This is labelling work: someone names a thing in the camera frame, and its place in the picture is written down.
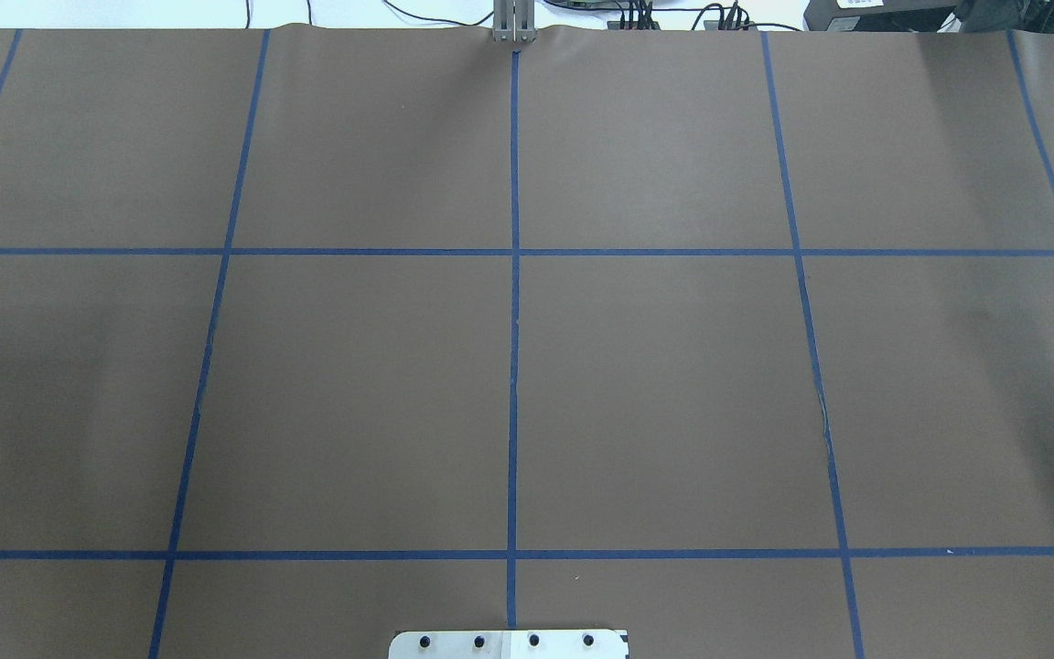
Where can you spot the black device on table edge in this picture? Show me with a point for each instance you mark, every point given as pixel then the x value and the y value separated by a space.
pixel 929 16

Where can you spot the aluminium frame post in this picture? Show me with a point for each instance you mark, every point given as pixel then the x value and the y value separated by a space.
pixel 513 21

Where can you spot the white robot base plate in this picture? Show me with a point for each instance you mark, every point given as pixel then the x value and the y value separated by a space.
pixel 509 644

